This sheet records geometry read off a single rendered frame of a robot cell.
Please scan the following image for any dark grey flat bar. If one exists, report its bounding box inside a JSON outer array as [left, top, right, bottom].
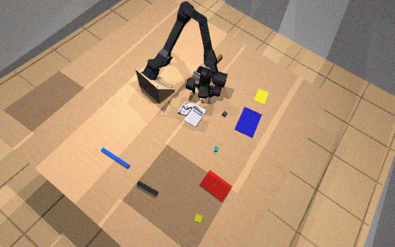
[[136, 180, 159, 196]]

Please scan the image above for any blue flat bar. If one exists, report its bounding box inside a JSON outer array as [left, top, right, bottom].
[[101, 147, 130, 168]]

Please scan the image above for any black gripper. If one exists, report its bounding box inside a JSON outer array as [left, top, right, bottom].
[[186, 78, 222, 98]]

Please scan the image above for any blue flat rectangular plate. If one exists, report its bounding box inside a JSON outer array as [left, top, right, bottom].
[[235, 107, 261, 138]]

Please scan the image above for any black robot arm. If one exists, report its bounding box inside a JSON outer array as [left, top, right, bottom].
[[141, 1, 228, 99]]

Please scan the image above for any red flat rectangular plate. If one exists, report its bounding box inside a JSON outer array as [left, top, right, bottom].
[[200, 170, 232, 202]]

